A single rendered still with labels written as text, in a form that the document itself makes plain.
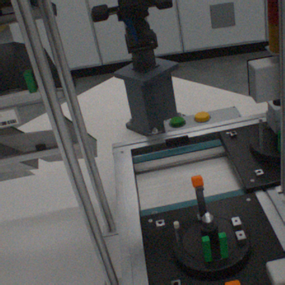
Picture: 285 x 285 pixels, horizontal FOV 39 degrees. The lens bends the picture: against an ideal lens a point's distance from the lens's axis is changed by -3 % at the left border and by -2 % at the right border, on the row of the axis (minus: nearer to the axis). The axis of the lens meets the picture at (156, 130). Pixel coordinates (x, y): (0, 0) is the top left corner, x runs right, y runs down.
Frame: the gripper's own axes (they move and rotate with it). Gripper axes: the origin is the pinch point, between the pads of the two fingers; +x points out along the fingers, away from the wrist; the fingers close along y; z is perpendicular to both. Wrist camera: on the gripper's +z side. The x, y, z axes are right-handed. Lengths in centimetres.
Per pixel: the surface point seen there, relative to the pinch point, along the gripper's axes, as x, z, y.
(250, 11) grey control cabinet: 80, -270, 112
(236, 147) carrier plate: 28.1, 16.0, 17.9
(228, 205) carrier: 28.3, 35.1, 10.9
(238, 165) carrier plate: 28.2, 23.2, 16.3
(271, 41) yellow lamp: -2.7, 32.2, 21.6
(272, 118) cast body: 19.6, 20.5, 25.5
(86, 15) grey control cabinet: 61, -288, -36
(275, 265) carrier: 26, 54, 14
